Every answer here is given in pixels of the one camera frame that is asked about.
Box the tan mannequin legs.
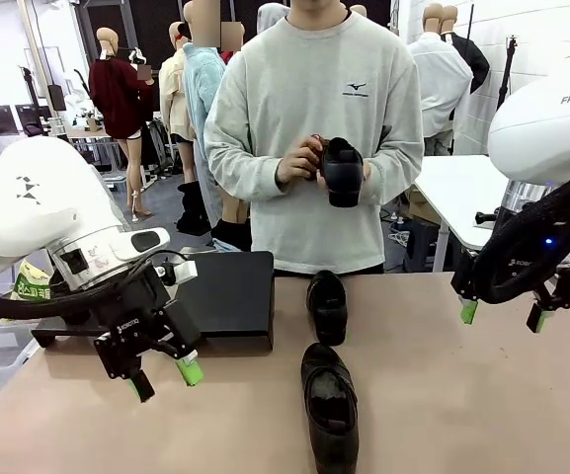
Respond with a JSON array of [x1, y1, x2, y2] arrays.
[[222, 190, 252, 233]]

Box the background person with headset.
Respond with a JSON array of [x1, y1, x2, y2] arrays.
[[133, 46, 162, 100]]

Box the person's right hand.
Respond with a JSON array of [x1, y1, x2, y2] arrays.
[[275, 133, 330, 187]]

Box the green yellow snack bag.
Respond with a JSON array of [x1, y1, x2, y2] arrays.
[[10, 260, 56, 302]]

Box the person in grey sweatshirt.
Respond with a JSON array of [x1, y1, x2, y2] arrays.
[[204, 0, 424, 276]]

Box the black light stand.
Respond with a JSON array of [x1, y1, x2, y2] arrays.
[[21, 66, 63, 137]]

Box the mannequin in cream jacket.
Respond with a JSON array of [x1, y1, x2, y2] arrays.
[[158, 21, 198, 184]]

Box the white table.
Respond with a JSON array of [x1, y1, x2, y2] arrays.
[[412, 154, 513, 273]]

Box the mannequin in dark red sweater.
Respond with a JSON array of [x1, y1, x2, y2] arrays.
[[88, 27, 156, 221]]

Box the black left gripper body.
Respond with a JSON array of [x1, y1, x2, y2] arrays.
[[110, 270, 173, 348]]

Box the brown cardboard box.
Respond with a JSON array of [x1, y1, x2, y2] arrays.
[[407, 190, 439, 221]]

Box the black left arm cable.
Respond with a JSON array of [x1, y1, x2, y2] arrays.
[[0, 251, 187, 322]]

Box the dark flat monitor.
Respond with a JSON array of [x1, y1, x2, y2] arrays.
[[15, 103, 44, 134], [0, 104, 21, 137]]

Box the mannequin in red top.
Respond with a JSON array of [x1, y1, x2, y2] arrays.
[[219, 22, 245, 65]]

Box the black shoe stand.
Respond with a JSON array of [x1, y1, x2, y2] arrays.
[[165, 250, 276, 355], [31, 315, 118, 350]]

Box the person's right forearm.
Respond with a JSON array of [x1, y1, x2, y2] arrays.
[[204, 142, 290, 201]]

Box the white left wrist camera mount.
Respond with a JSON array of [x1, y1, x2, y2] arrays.
[[155, 259, 200, 287]]

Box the black tripod pole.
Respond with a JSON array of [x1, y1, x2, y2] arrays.
[[496, 34, 521, 110]]

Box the mannequin in grey hoodie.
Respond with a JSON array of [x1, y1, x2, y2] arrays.
[[257, 2, 290, 34]]

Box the mannequin in white shirt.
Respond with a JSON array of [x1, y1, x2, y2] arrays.
[[406, 2, 474, 157]]

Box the black tall boots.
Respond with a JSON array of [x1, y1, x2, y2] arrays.
[[175, 180, 212, 237]]

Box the mannequin in black jacket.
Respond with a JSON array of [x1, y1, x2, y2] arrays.
[[440, 4, 491, 95]]

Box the mannequin in light blue fleece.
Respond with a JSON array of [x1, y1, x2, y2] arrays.
[[183, 0, 226, 228]]

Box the white cable bundle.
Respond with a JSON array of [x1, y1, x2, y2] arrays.
[[387, 216, 412, 248]]

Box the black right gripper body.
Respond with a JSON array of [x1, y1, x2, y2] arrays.
[[504, 246, 570, 282]]

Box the person's left forearm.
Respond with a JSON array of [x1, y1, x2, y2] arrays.
[[363, 142, 424, 204]]

